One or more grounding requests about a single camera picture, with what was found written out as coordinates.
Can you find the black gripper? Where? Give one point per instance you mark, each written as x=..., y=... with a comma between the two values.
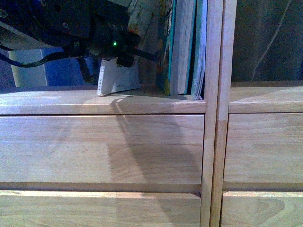
x=80, y=28

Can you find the white paperback book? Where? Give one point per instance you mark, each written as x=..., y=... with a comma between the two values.
x=114, y=78

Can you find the left wooden shelf cabinet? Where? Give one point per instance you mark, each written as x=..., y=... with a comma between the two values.
x=70, y=101

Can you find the wooden shelf cabinet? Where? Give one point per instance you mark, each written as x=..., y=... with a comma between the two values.
x=70, y=101
x=261, y=71

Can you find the right wooden shelf cabinet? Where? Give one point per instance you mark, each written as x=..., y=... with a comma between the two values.
x=261, y=71

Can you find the white blue object behind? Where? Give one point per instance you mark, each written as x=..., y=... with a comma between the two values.
x=28, y=77

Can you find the colourful cartoon cover book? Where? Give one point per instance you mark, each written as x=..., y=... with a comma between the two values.
x=165, y=42

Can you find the thick teal edged book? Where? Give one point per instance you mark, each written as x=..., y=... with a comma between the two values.
x=182, y=46

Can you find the thin teal book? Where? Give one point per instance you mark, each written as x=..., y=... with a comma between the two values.
x=200, y=50

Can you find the upper left wooden drawer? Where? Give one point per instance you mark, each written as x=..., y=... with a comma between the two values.
x=151, y=153

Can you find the wooden drawer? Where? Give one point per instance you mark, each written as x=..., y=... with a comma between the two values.
x=262, y=209
x=98, y=209
x=264, y=152
x=151, y=153

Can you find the lower left wooden drawer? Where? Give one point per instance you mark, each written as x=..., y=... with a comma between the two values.
x=98, y=209

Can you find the upper right wooden drawer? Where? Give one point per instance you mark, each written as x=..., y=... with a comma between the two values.
x=264, y=152

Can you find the lower right wooden drawer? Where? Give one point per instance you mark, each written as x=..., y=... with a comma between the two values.
x=262, y=209

